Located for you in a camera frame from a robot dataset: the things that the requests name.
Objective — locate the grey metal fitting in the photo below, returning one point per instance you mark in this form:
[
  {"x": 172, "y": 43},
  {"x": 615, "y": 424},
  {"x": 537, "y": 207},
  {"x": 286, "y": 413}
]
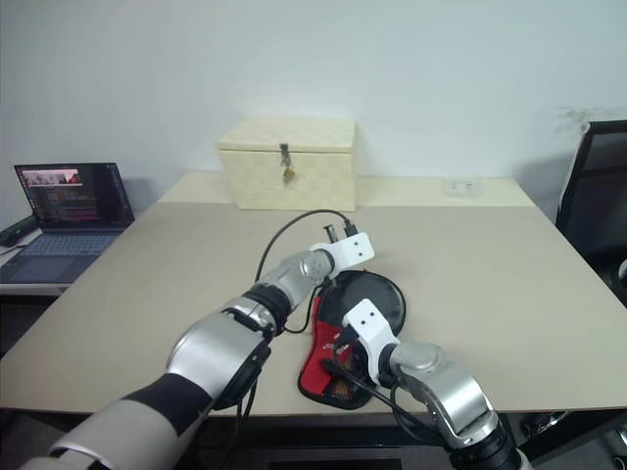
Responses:
[{"x": 546, "y": 423}]

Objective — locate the brass padlock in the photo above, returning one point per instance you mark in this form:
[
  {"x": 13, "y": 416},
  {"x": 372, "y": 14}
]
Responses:
[{"x": 289, "y": 177}]

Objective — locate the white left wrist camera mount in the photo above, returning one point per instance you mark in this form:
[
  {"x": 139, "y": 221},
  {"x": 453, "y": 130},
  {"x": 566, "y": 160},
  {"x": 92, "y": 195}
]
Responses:
[{"x": 350, "y": 249}]

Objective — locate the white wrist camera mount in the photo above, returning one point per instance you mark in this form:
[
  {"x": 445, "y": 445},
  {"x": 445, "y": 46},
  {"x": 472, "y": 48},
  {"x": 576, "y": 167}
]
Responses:
[
  {"x": 350, "y": 249},
  {"x": 367, "y": 318}
]

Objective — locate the black mesh zip pouch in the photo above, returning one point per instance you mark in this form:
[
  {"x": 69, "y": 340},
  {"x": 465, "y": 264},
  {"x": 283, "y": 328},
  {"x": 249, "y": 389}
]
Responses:
[{"x": 323, "y": 377}]

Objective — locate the black table frame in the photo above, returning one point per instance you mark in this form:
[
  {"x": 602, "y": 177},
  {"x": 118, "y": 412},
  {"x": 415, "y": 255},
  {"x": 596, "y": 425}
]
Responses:
[{"x": 318, "y": 440}]

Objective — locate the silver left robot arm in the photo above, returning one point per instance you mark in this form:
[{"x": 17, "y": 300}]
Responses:
[{"x": 220, "y": 343}]

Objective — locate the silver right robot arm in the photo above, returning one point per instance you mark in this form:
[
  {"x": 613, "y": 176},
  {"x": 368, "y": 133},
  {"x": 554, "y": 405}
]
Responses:
[{"x": 441, "y": 382}]

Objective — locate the clear plastic box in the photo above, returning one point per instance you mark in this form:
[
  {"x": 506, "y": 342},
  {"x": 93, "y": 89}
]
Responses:
[{"x": 463, "y": 187}]

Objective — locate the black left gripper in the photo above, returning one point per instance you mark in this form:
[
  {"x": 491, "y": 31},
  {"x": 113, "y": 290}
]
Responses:
[{"x": 332, "y": 234}]

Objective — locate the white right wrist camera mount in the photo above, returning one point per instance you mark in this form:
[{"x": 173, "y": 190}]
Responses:
[{"x": 367, "y": 318}]

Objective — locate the black mesh office chair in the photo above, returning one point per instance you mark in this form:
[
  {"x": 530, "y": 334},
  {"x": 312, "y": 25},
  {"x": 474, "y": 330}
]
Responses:
[{"x": 600, "y": 196}]

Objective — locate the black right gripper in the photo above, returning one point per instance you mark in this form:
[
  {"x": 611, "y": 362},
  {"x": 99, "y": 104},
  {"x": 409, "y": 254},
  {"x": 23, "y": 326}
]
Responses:
[{"x": 361, "y": 360}]

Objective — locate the black handheld device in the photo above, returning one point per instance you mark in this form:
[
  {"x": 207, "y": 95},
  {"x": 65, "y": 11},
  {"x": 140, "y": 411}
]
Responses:
[{"x": 17, "y": 232}]

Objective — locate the cream woven lidded box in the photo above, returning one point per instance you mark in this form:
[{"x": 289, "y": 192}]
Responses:
[{"x": 318, "y": 171}]

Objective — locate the open blue laptop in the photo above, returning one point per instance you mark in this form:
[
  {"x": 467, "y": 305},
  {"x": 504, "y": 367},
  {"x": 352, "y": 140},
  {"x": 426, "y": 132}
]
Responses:
[{"x": 63, "y": 245}]

